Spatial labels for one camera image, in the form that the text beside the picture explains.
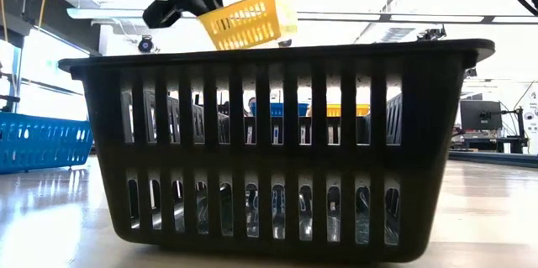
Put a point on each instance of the round black ceiling camera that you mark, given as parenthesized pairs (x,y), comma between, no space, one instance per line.
(145,44)
(286,43)

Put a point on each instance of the black aluminium rig frame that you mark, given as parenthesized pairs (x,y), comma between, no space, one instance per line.
(492,158)

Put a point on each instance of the black computer monitor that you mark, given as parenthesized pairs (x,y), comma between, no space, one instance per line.
(479,114)

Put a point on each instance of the blue slotted plastic basket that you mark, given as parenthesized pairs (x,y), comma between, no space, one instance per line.
(276,109)
(42,142)

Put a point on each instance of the yellow slotted plastic basket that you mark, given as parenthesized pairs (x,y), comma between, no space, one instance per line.
(333,110)
(248,22)

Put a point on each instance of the black ceiling-mounted device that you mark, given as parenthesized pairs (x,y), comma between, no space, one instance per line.
(430,34)

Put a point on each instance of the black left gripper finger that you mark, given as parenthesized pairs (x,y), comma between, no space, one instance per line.
(164,12)

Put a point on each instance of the person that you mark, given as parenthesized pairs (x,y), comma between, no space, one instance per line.
(251,101)

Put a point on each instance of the white printed board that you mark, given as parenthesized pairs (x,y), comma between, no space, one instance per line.
(533,117)

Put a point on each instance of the black slotted plastic basket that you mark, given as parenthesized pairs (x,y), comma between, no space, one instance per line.
(269,159)

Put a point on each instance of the dark cluttered desk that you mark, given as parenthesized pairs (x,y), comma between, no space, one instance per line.
(479,142)

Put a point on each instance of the teal vertical post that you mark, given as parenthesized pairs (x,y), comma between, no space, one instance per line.
(16,75)

